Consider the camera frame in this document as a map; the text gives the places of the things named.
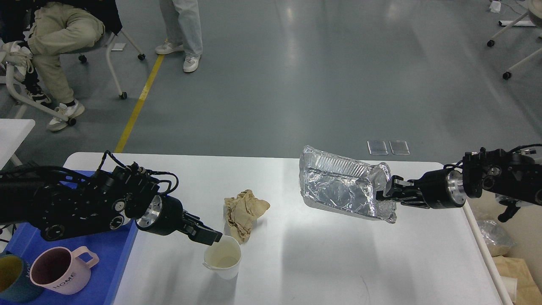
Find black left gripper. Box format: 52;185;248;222
144;195;223;246

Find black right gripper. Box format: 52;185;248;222
376;169;466;209

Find white paper cup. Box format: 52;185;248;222
203;236;242;280

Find brown paper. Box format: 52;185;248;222
224;189;271;244
493;255;542;305

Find aluminium foil container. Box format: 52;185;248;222
299;145;397;224

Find pink mug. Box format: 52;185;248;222
30;246;100;295

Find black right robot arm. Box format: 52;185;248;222
376;143;542;222

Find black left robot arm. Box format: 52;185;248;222
1;151;223;246

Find clear floor plate right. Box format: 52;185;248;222
388;140;410;155

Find clear floor plate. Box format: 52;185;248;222
367;140;389;155
388;140;410;155

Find clear floor plate left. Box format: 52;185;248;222
367;140;389;155

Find blue plastic tray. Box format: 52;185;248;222
1;222;137;305

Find crumpled plastic bag in bin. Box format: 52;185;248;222
476;219;517;257

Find white plastic bin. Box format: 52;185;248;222
466;192;542;305

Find brown paper in bin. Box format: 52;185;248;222
493;255;542;305

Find dark teal cup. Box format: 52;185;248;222
0;251;44;303

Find white side table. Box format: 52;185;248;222
0;119;35;168

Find standing person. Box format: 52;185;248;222
155;0;203;73

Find white chair base right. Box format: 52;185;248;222
487;0;542;80

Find white office chair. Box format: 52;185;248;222
0;25;146;126

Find seated person khaki trousers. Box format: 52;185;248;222
2;0;122;119

